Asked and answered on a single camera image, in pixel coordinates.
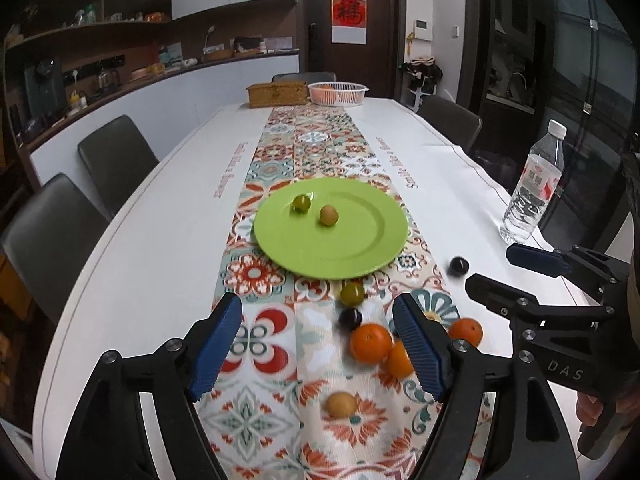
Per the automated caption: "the dark plum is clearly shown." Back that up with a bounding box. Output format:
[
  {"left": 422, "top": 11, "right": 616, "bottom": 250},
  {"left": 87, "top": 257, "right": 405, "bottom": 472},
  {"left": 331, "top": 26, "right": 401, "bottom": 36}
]
[
  {"left": 338, "top": 308, "right": 362, "bottom": 332},
  {"left": 447, "top": 256, "right": 470, "bottom": 278}
]

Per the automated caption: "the small orange mandarin front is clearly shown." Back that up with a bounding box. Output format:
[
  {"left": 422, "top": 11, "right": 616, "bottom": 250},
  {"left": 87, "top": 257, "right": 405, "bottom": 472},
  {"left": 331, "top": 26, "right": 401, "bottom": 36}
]
[{"left": 384, "top": 340, "right": 414, "bottom": 380}]

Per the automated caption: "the large orange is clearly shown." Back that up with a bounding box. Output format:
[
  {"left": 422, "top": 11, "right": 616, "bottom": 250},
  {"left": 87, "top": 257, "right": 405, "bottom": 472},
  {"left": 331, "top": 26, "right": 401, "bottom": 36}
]
[{"left": 349, "top": 323, "right": 394, "bottom": 365}]

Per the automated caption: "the tan longan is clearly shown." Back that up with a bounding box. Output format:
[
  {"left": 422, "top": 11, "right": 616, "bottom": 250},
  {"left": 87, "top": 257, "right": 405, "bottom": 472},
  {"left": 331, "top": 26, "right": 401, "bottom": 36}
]
[
  {"left": 326, "top": 391, "right": 358, "bottom": 419},
  {"left": 319, "top": 205, "right": 338, "bottom": 226}
]

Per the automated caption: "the person right hand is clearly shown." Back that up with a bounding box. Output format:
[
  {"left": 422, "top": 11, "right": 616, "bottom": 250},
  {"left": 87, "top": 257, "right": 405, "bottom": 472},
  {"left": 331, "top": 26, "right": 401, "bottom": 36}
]
[{"left": 572, "top": 391, "right": 640, "bottom": 428}]

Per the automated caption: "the clear water bottle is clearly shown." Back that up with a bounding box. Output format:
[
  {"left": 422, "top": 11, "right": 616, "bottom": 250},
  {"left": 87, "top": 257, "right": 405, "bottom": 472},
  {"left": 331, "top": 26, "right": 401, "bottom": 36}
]
[{"left": 499, "top": 119, "right": 567, "bottom": 244}]

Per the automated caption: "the green plate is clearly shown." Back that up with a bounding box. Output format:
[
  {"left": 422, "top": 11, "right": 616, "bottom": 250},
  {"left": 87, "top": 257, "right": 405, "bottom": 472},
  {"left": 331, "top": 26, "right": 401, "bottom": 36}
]
[{"left": 253, "top": 178, "right": 409, "bottom": 280}]

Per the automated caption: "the white tablecloth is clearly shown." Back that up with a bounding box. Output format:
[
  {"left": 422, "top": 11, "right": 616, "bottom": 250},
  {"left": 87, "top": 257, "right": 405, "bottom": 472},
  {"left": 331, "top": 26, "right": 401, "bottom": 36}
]
[{"left": 31, "top": 96, "right": 601, "bottom": 480}]

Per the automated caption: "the dark chair right side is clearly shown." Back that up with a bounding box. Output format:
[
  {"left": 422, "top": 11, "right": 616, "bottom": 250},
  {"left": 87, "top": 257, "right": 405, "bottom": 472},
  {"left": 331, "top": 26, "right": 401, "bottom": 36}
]
[{"left": 418, "top": 96, "right": 483, "bottom": 153}]

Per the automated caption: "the dark chair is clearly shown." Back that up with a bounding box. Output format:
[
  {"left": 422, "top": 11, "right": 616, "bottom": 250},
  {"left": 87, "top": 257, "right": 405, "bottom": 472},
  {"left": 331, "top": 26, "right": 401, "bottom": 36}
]
[
  {"left": 418, "top": 96, "right": 483, "bottom": 153},
  {"left": 1, "top": 174, "right": 108, "bottom": 324},
  {"left": 77, "top": 115, "right": 158, "bottom": 217}
]

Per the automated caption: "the dark chair near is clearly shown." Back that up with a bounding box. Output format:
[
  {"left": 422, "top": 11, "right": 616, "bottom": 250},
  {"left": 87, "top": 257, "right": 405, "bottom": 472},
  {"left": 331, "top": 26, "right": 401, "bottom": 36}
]
[{"left": 1, "top": 174, "right": 108, "bottom": 324}]

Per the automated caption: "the patterned table runner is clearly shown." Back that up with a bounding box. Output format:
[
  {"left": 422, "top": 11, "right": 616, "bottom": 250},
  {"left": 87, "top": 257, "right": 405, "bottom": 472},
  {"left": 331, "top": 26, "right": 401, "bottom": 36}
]
[{"left": 198, "top": 105, "right": 460, "bottom": 479}]

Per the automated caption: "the clear plastic fruit container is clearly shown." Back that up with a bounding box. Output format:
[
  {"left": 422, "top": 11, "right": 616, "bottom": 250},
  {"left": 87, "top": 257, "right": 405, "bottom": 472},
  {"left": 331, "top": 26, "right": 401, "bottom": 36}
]
[{"left": 308, "top": 81, "right": 369, "bottom": 107}]

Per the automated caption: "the white intercom panel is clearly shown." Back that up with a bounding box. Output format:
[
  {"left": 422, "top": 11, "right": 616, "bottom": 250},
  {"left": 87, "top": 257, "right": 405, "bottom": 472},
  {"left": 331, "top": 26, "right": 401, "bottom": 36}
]
[{"left": 412, "top": 20, "right": 433, "bottom": 42}]

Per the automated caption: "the dark chair far end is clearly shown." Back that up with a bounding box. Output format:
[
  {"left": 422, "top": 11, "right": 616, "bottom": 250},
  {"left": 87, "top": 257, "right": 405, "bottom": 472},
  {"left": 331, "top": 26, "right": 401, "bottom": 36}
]
[{"left": 271, "top": 72, "right": 336, "bottom": 84}]

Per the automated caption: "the wicker basket box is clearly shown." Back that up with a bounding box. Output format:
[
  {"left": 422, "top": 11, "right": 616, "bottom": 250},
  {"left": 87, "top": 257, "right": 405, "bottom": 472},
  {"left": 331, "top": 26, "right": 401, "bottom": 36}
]
[{"left": 246, "top": 80, "right": 308, "bottom": 108}]

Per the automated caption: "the dark wooden door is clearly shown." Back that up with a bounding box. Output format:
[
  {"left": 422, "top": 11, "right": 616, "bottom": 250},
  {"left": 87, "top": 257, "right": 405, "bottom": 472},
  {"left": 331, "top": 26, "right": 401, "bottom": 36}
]
[{"left": 297, "top": 0, "right": 406, "bottom": 99}]

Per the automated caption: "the black coffee machine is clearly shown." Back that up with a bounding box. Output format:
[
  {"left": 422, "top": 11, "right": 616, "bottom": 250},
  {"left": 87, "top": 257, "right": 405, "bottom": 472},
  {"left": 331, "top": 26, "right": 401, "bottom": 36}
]
[{"left": 25, "top": 58, "right": 67, "bottom": 122}]

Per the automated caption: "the glass kettle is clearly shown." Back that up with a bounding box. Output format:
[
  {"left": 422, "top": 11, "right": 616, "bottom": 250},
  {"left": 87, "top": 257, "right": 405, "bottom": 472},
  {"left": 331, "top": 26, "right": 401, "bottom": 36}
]
[{"left": 98, "top": 67, "right": 120, "bottom": 93}]

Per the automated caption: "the red wall calendar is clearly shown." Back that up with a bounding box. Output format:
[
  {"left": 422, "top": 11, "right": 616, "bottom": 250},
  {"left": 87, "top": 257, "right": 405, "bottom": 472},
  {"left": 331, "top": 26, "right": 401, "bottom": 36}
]
[{"left": 330, "top": 0, "right": 368, "bottom": 46}]

